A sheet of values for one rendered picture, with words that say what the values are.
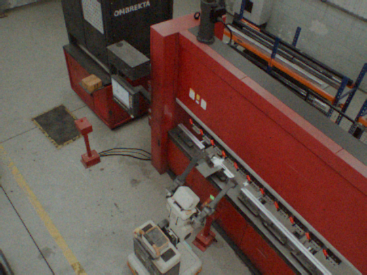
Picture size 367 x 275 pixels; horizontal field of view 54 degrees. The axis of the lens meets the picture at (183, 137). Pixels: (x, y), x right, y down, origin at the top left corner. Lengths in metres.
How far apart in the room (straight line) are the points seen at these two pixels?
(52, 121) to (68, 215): 1.85
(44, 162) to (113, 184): 1.11
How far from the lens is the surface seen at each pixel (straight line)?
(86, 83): 5.24
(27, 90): 7.13
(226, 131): 3.86
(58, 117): 6.41
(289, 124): 3.12
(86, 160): 5.52
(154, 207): 5.09
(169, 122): 4.70
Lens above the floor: 4.28
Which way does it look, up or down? 46 degrees down
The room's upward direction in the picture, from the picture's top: 5 degrees clockwise
